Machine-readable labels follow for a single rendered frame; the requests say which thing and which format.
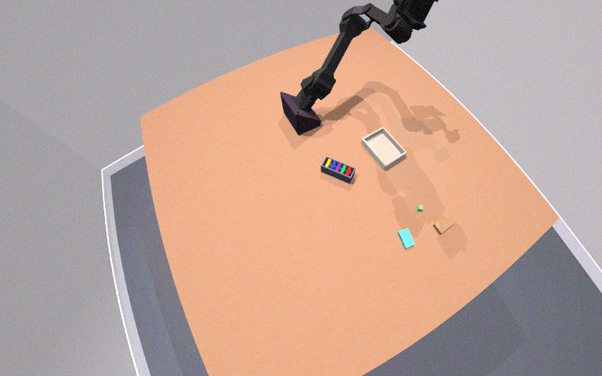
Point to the cyan rectangular block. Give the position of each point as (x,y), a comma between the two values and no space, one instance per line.
(406,238)

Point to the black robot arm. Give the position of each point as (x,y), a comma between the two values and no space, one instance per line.
(403,16)

